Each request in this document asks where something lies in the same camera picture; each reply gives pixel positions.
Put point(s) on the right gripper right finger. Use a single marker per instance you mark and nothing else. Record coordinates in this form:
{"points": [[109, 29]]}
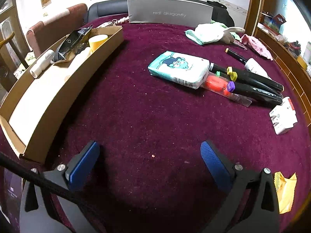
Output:
{"points": [[251, 204]]}

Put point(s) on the gold foil snack packet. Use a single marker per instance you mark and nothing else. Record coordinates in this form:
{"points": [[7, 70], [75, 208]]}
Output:
{"points": [[285, 188]]}

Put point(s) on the black marker purple cap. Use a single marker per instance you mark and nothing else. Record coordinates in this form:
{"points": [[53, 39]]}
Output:
{"points": [[254, 93]]}

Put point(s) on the black marker green cap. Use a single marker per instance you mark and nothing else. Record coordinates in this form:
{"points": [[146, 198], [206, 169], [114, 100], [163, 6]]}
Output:
{"points": [[214, 68]]}

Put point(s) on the white tube bottle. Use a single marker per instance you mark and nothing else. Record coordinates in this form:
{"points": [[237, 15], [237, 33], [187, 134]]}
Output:
{"points": [[42, 63]]}

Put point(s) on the teal cartoon tissue pack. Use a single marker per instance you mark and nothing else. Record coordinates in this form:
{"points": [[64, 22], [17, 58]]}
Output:
{"points": [[186, 70]]}

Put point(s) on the black snack bag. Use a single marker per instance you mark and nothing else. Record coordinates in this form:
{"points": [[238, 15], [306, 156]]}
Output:
{"points": [[74, 43]]}

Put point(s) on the yellow lidded cup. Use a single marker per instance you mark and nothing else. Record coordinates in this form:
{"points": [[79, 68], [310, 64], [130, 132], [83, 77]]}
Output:
{"points": [[96, 41]]}

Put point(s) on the black marker yellow cap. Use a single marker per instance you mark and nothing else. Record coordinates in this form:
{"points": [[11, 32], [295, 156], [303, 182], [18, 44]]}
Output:
{"points": [[249, 78]]}

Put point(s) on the small white red-label bottle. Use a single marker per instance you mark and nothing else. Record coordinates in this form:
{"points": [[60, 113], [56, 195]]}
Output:
{"points": [[77, 62]]}

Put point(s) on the white red-label pill bottle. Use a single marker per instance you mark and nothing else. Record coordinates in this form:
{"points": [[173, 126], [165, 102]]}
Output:
{"points": [[290, 103]]}

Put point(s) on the brown cardboard tray box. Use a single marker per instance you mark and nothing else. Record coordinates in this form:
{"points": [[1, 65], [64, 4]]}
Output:
{"points": [[34, 109]]}

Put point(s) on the white green-label bottle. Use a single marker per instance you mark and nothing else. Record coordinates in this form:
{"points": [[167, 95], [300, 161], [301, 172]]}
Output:
{"points": [[253, 66]]}

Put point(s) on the black marker orange caps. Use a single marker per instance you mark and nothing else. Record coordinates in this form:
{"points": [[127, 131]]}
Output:
{"points": [[236, 56]]}

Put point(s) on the pink floral cloth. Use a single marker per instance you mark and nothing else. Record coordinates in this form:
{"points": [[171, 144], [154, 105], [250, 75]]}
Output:
{"points": [[256, 45]]}

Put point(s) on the green cloth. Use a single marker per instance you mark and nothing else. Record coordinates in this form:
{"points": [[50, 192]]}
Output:
{"points": [[234, 30]]}

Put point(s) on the white teal-cuff glove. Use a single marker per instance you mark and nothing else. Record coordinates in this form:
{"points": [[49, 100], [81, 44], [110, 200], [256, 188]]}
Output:
{"points": [[212, 33]]}

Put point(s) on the maroon upholstered chair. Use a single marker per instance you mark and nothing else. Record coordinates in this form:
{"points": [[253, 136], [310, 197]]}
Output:
{"points": [[45, 33]]}

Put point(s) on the wooden brick-pattern counter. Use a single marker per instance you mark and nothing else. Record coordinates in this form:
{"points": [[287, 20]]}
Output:
{"points": [[298, 78]]}

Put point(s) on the grey shoe box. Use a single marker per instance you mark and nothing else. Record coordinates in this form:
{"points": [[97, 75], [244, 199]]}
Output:
{"points": [[178, 12]]}

